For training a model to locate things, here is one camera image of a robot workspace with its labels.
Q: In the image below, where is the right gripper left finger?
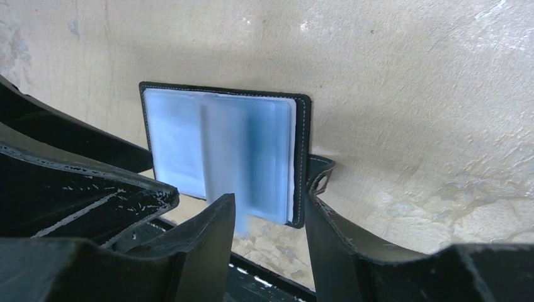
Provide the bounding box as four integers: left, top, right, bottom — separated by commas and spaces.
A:
1, 194, 236, 301

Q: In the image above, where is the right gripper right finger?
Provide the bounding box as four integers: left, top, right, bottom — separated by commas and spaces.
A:
305, 196, 533, 301

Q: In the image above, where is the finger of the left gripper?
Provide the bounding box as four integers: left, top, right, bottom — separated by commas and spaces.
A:
1, 76, 153, 173
1, 125, 179, 247

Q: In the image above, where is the black leather card holder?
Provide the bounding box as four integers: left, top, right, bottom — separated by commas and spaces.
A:
139, 82, 335, 232

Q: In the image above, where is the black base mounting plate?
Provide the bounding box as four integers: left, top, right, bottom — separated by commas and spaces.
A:
111, 218, 317, 302

